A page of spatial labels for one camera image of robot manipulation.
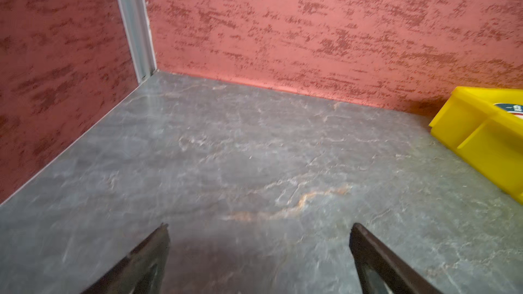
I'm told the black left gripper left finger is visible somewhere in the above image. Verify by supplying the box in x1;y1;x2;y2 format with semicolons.
83;224;170;294

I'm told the left aluminium corner post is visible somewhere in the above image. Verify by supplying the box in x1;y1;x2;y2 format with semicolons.
117;0;157;84

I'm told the yellow plastic bin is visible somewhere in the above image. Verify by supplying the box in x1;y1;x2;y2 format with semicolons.
429;87;522;204

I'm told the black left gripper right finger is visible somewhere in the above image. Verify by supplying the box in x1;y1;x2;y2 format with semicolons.
349;223;441;293

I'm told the green red rim plate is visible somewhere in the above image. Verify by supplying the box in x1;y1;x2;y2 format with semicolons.
494;103;523;119

